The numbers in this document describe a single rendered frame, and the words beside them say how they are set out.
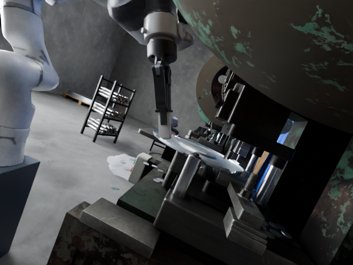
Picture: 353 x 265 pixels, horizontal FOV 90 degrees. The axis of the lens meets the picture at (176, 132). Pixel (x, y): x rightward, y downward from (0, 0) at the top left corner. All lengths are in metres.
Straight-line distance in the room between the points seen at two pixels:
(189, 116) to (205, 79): 5.31
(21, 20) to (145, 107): 6.90
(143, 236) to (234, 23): 0.33
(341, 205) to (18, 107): 0.93
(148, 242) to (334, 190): 0.39
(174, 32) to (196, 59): 7.14
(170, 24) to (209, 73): 1.49
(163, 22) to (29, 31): 0.50
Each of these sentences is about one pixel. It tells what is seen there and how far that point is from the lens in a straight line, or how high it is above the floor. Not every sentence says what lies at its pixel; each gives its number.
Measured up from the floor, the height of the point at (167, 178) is 0.68.
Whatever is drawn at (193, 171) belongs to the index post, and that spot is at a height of 0.77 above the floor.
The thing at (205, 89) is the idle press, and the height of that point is 1.20.
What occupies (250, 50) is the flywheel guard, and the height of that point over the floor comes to 0.94.
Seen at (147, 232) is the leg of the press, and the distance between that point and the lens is 0.37.
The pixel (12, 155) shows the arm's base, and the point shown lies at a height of 0.49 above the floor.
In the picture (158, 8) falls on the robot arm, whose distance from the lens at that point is 0.49.
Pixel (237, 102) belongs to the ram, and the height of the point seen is 0.95.
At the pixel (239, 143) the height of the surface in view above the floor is 0.85.
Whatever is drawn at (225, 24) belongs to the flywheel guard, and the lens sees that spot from 0.20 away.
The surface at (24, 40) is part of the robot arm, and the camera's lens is 0.84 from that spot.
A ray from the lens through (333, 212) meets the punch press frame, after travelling 0.50.
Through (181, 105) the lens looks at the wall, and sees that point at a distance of 7.24.
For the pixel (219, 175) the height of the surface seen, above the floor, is 0.75.
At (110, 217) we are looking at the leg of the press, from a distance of 0.37.
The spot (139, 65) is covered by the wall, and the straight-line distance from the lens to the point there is 8.01.
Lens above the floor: 0.86
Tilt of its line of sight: 6 degrees down
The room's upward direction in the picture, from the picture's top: 23 degrees clockwise
